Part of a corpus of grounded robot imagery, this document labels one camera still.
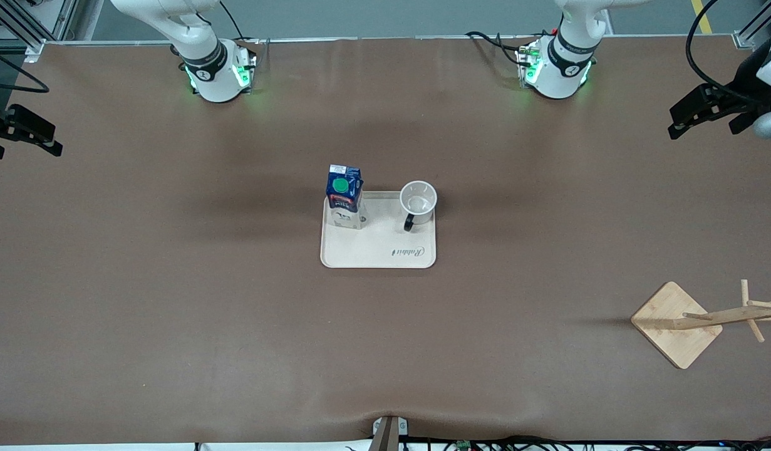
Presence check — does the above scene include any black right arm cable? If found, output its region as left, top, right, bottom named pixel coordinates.
left=0, top=47, right=49, bottom=93

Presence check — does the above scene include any blue milk carton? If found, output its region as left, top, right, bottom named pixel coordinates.
left=326, top=164, right=365, bottom=230

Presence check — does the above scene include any white smiley mug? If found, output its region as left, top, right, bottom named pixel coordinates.
left=400, top=180, right=438, bottom=232

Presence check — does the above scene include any aluminium frame profile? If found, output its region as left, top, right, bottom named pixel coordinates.
left=0, top=0, right=79, bottom=63
left=733, top=0, right=771, bottom=49

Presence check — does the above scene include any beige rectangular tray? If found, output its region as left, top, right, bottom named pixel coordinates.
left=320, top=190, right=437, bottom=269

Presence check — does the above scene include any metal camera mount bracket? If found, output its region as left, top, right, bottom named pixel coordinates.
left=371, top=415, right=409, bottom=451

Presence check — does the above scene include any black left base cable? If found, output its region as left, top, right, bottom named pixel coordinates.
left=465, top=31, right=530, bottom=66

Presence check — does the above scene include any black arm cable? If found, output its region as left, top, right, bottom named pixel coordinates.
left=0, top=47, right=49, bottom=93
left=686, top=0, right=771, bottom=107

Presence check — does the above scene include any black right base cable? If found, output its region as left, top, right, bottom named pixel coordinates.
left=219, top=0, right=245, bottom=41

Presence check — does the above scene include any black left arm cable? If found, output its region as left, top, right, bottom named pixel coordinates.
left=686, top=0, right=771, bottom=107

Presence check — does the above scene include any wooden cup rack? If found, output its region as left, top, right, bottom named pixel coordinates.
left=631, top=279, right=771, bottom=370

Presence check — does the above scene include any black base cable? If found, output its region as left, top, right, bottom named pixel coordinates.
left=219, top=0, right=245, bottom=41
left=465, top=31, right=530, bottom=66

